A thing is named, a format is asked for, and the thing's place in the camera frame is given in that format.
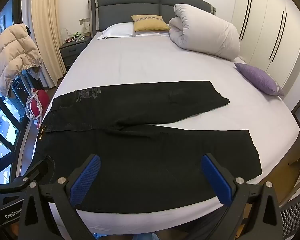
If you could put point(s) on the grey padded headboard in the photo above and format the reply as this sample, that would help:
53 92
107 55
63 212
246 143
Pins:
130 0

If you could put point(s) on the dark grey nightstand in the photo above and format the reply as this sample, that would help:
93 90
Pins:
71 51

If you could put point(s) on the white pillow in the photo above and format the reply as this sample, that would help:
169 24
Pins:
120 30

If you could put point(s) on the bed with white sheet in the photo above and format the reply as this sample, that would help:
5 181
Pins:
145 60

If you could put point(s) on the beige puffer jacket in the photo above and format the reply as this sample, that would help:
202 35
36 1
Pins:
13 52

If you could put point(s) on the grey pillow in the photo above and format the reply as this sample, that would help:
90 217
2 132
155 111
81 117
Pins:
205 32

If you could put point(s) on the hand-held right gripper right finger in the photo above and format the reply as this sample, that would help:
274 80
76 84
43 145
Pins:
217 180

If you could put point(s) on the purple cushion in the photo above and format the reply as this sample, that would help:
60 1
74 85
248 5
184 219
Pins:
260 78

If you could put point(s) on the black mesh chair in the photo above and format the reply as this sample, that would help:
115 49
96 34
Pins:
296 212

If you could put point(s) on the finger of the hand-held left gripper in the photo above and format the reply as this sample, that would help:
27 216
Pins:
38 170

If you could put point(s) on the black pants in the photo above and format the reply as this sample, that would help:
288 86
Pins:
140 155

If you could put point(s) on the yellow cushion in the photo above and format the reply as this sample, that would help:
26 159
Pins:
148 23

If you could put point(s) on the white wardrobe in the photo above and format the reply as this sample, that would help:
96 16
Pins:
265 25

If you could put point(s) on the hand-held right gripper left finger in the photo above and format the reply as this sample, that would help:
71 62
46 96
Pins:
85 177

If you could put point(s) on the cream curtain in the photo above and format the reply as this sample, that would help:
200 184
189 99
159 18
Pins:
46 30

